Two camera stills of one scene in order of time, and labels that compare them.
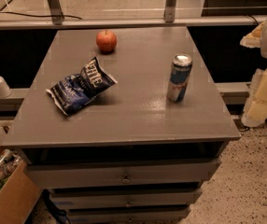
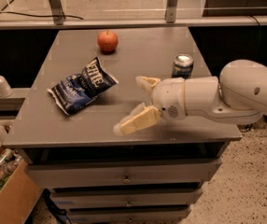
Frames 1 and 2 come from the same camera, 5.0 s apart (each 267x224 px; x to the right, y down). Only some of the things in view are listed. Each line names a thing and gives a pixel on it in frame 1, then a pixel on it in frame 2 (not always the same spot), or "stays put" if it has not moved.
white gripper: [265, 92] to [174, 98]
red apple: [106, 41] stays put
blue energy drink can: [178, 80] stays put
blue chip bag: [74, 91] stays put
